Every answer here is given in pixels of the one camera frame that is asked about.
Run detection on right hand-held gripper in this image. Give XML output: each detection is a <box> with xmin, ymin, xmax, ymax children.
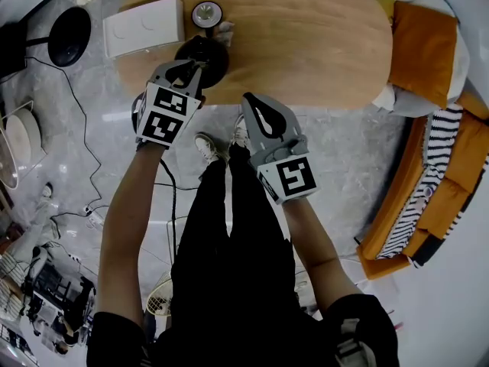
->
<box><xmin>240</xmin><ymin>91</ymin><xmax>320</xmax><ymax>206</ymax></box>

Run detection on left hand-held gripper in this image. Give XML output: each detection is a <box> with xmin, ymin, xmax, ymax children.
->
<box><xmin>131</xmin><ymin>60</ymin><xmax>204</xmax><ymax>151</ymax></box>

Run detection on grey tea bag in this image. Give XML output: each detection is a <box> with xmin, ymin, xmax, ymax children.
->
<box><xmin>215</xmin><ymin>21</ymin><xmax>237</xmax><ymax>48</ymax></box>

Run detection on person's left forearm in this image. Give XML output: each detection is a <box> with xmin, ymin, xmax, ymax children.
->
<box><xmin>94</xmin><ymin>141</ymin><xmax>170</xmax><ymax>330</ymax></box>

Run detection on person's right forearm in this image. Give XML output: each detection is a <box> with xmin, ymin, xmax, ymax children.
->
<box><xmin>280</xmin><ymin>196</ymin><xmax>364</xmax><ymax>321</ymax></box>

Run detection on person's right grey shoe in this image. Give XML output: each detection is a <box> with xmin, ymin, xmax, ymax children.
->
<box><xmin>228</xmin><ymin>114</ymin><xmax>252</xmax><ymax>148</ymax></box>

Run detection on person's grey shoe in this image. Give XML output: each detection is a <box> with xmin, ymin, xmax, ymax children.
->
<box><xmin>228</xmin><ymin>114</ymin><xmax>252</xmax><ymax>148</ymax></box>
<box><xmin>193</xmin><ymin>132</ymin><xmax>223</xmax><ymax>164</ymax></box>

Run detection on white rectangular box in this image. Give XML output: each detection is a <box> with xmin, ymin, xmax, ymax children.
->
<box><xmin>102</xmin><ymin>0</ymin><xmax>186</xmax><ymax>59</ymax></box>

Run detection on round silver lid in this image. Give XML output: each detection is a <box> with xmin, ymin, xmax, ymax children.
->
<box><xmin>191</xmin><ymin>1</ymin><xmax>225</xmax><ymax>28</ymax></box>

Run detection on person's left grey shoe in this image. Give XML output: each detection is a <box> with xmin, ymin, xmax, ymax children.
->
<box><xmin>193</xmin><ymin>132</ymin><xmax>223</xmax><ymax>164</ymax></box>

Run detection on black round stand base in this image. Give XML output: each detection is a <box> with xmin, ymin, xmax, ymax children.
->
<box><xmin>24</xmin><ymin>6</ymin><xmax>93</xmax><ymax>68</ymax></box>

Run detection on person's black trousers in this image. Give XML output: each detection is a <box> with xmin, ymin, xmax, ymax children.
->
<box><xmin>167</xmin><ymin>142</ymin><xmax>320</xmax><ymax>367</ymax></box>

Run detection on yellow cushion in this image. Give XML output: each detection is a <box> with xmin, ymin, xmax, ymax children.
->
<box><xmin>373</xmin><ymin>0</ymin><xmax>397</xmax><ymax>23</ymax></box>

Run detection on white power strip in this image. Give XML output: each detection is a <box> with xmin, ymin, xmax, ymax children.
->
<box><xmin>83</xmin><ymin>203</ymin><xmax>105</xmax><ymax>228</ymax></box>

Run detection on orange square cushion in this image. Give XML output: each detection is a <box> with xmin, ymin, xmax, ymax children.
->
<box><xmin>387</xmin><ymin>0</ymin><xmax>460</xmax><ymax>111</ymax></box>

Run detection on white round cushion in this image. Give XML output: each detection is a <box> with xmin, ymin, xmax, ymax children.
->
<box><xmin>5</xmin><ymin>110</ymin><xmax>42</xmax><ymax>164</ymax></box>

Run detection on black furniture piece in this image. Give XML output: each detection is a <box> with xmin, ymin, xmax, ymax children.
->
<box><xmin>0</xmin><ymin>20</ymin><xmax>28</xmax><ymax>84</ymax></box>

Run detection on black and white striped blanket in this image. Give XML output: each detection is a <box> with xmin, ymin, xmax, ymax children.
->
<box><xmin>375</xmin><ymin>103</ymin><xmax>466</xmax><ymax>260</ymax></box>

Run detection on orange sofa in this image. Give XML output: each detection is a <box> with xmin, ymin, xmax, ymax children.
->
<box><xmin>356</xmin><ymin>89</ymin><xmax>489</xmax><ymax>281</ymax></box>

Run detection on white floor fan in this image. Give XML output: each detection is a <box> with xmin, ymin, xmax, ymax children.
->
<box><xmin>146</xmin><ymin>271</ymin><xmax>173</xmax><ymax>317</ymax></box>

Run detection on person's black shirt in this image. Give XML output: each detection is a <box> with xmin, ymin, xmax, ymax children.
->
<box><xmin>85</xmin><ymin>292</ymin><xmax>401</xmax><ymax>367</ymax></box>

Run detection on black cluttered rack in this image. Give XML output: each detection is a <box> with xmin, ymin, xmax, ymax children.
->
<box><xmin>21</xmin><ymin>242</ymin><xmax>97</xmax><ymax>356</ymax></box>

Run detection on thin black floor cable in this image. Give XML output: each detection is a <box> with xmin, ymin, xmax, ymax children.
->
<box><xmin>22</xmin><ymin>54</ymin><xmax>112</xmax><ymax>218</ymax></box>

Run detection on thick black cable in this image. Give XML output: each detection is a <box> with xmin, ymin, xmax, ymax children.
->
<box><xmin>159</xmin><ymin>158</ymin><xmax>180</xmax><ymax>261</ymax></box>

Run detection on white wire frame stand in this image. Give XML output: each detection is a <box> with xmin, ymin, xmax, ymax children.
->
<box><xmin>0</xmin><ymin>96</ymin><xmax>50</xmax><ymax>170</ymax></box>

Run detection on grey shoulder strap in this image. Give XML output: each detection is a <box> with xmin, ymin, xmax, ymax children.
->
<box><xmin>335</xmin><ymin>317</ymin><xmax>380</xmax><ymax>367</ymax></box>

